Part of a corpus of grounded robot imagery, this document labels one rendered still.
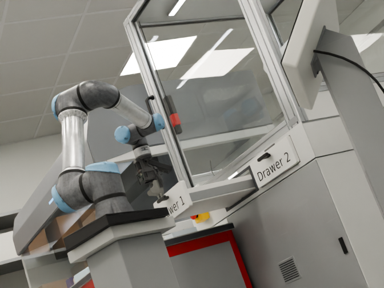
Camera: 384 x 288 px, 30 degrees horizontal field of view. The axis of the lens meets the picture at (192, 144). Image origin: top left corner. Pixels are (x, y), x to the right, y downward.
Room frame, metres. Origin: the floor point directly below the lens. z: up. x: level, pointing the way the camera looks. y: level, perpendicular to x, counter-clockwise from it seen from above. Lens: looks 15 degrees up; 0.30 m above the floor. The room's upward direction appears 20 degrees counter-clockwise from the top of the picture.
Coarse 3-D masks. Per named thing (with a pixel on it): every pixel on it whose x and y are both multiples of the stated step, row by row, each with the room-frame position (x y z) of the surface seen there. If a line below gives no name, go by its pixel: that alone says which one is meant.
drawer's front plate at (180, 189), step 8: (176, 184) 2.78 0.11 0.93; (184, 184) 2.75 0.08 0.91; (168, 192) 2.85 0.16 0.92; (176, 192) 2.80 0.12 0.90; (184, 192) 2.75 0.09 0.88; (168, 200) 2.87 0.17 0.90; (176, 200) 2.82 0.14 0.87; (184, 200) 2.77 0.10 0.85; (168, 208) 2.89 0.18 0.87; (176, 208) 2.84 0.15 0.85; (184, 208) 2.79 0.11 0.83; (176, 216) 2.86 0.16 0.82
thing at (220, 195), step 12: (228, 180) 2.88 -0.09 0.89; (240, 180) 2.91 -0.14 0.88; (252, 180) 2.94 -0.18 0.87; (192, 192) 2.79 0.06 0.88; (204, 192) 2.81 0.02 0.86; (216, 192) 2.84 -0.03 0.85; (228, 192) 2.87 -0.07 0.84; (240, 192) 2.91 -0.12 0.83; (204, 204) 2.89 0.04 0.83; (216, 204) 2.99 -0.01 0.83; (228, 204) 3.09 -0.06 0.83; (180, 216) 2.97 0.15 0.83
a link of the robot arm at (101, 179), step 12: (96, 168) 2.43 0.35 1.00; (108, 168) 2.44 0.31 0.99; (84, 180) 2.46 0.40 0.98; (96, 180) 2.44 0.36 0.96; (108, 180) 2.44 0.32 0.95; (120, 180) 2.47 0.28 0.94; (84, 192) 2.46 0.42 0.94; (96, 192) 2.44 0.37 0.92; (108, 192) 2.43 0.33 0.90; (120, 192) 2.46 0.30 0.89
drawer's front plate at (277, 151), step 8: (288, 136) 2.66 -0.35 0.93; (280, 144) 2.69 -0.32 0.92; (288, 144) 2.65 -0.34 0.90; (272, 152) 2.75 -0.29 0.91; (280, 152) 2.71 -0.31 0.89; (288, 152) 2.67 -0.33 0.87; (296, 152) 2.66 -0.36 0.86; (256, 160) 2.85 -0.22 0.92; (264, 160) 2.80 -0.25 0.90; (272, 160) 2.76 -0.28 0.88; (288, 160) 2.68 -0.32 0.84; (296, 160) 2.65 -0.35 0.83; (256, 168) 2.86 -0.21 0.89; (264, 168) 2.82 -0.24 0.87; (280, 168) 2.74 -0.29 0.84; (288, 168) 2.70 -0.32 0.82; (256, 176) 2.88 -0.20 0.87; (264, 176) 2.84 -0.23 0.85; (272, 176) 2.80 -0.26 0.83; (264, 184) 2.85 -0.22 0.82
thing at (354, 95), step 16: (320, 48) 2.08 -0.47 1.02; (336, 48) 2.07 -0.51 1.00; (352, 48) 2.06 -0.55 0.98; (320, 64) 2.09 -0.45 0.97; (336, 64) 2.07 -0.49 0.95; (352, 64) 2.07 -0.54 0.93; (336, 80) 2.08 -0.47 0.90; (352, 80) 2.07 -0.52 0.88; (368, 80) 2.06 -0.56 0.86; (336, 96) 2.08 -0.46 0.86; (352, 96) 2.07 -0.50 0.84; (368, 96) 2.07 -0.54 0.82; (352, 112) 2.08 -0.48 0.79; (368, 112) 2.07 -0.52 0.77; (352, 128) 2.08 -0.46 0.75; (368, 128) 2.07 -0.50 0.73; (352, 144) 2.20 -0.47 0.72; (368, 144) 2.07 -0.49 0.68; (368, 160) 2.08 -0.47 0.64; (368, 176) 2.08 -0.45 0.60
